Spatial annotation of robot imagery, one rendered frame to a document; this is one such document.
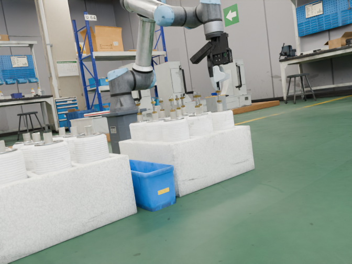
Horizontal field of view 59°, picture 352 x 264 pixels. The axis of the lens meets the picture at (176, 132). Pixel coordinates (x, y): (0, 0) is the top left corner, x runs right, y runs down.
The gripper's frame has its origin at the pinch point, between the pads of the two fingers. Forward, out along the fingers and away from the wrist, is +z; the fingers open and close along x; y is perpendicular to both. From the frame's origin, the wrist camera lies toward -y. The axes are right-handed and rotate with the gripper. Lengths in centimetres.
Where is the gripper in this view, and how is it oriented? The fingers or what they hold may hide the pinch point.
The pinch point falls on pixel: (216, 87)
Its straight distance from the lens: 126.3
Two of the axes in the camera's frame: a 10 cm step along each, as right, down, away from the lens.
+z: 1.4, 9.8, 1.0
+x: 4.5, -1.5, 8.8
